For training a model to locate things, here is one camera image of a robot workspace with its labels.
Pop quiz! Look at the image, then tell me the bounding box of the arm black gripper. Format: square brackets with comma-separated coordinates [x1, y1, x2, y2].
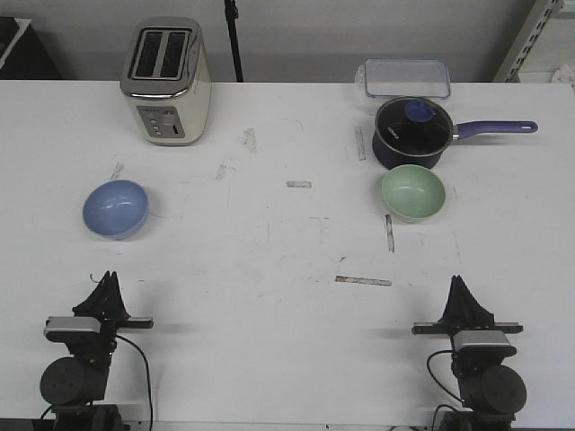
[411, 275, 523, 377]
[72, 271, 154, 355]

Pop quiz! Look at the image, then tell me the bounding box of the blue bowl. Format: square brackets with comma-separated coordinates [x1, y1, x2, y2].
[82, 180, 149, 240]

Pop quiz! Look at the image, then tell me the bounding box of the green bowl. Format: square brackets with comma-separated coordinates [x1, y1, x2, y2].
[381, 164, 447, 223]

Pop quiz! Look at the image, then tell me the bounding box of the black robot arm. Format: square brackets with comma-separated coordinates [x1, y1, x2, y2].
[411, 275, 527, 430]
[40, 271, 154, 430]

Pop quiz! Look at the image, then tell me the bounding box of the dark blue saucepan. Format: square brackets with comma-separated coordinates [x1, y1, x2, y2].
[372, 96, 538, 170]

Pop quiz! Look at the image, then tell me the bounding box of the glass pot lid blue knob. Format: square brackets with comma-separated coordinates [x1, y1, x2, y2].
[376, 97, 453, 155]

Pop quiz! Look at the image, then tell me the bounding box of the cream and chrome toaster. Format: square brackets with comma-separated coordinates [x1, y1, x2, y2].
[119, 17, 212, 146]

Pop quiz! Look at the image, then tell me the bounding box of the clear plastic food container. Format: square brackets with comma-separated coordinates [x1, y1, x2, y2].
[355, 58, 451, 100]

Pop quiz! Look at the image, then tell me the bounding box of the white crumpled cloth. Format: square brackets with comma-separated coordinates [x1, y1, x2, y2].
[549, 64, 575, 89]

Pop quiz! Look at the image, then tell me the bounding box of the white slotted shelf upright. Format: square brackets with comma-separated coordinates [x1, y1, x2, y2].
[492, 0, 562, 83]

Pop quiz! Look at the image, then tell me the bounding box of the black tripod pole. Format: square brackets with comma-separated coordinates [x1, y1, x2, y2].
[224, 0, 244, 83]

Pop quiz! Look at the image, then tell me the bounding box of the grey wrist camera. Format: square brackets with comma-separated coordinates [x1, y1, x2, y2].
[452, 330, 517, 357]
[43, 316, 102, 342]

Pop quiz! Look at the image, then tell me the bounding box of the right black cable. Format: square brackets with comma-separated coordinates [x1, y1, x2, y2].
[426, 349, 468, 430]

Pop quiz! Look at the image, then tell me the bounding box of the black cable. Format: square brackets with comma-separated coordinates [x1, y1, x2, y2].
[39, 334, 154, 431]
[426, 349, 468, 430]

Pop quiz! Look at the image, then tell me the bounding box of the left black cable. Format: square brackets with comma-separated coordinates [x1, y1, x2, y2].
[39, 334, 154, 431]

